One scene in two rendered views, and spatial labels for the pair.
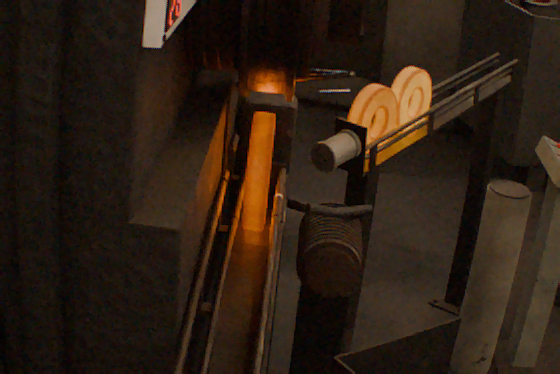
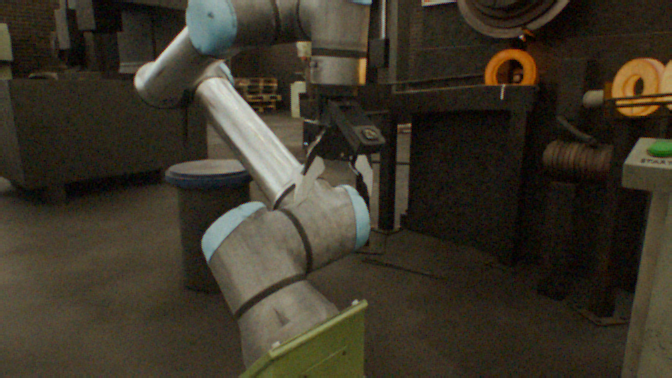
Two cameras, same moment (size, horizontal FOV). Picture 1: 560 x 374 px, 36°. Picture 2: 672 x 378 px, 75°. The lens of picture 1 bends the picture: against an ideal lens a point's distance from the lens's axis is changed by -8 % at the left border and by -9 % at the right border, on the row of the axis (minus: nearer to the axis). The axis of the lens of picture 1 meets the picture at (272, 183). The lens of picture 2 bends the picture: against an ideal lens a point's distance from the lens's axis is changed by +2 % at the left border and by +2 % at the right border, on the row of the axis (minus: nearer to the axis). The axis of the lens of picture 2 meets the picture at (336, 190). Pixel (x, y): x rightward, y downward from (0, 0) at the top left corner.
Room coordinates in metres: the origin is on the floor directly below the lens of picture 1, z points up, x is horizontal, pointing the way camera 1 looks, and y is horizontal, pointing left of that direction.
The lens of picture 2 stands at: (2.03, -1.68, 0.72)
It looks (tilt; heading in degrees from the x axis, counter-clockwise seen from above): 14 degrees down; 133
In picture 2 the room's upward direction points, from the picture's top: straight up
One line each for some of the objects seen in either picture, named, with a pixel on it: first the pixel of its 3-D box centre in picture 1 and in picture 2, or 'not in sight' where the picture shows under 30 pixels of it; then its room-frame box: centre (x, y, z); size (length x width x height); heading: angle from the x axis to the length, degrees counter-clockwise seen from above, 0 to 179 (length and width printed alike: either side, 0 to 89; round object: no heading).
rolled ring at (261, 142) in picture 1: (259, 171); (509, 74); (1.34, 0.02, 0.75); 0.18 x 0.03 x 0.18; 0
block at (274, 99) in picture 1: (262, 159); (575, 94); (1.57, 0.02, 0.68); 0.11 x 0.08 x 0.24; 89
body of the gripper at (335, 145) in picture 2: not in sight; (332, 122); (1.51, -1.13, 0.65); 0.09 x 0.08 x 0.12; 164
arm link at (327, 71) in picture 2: not in sight; (336, 72); (1.52, -1.14, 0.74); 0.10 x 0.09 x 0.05; 74
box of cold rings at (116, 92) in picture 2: not in sight; (86, 130); (-1.43, -0.61, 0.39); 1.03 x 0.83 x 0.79; 93
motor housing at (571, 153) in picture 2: (317, 331); (575, 223); (1.66, -0.13, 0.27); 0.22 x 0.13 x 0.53; 179
